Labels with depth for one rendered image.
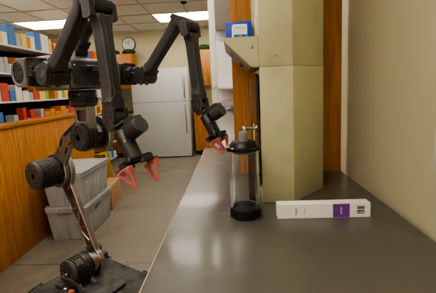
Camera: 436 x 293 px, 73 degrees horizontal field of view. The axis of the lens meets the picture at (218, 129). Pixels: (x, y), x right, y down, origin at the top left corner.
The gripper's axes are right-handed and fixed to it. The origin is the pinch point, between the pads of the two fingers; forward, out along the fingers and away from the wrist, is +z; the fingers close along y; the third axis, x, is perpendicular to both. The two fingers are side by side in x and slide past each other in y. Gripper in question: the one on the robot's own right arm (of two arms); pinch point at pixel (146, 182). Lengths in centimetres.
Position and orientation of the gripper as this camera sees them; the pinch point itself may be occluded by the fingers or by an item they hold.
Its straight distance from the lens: 103.0
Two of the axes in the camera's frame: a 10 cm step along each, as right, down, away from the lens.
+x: -7.1, 4.7, 5.3
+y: 5.3, -1.4, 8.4
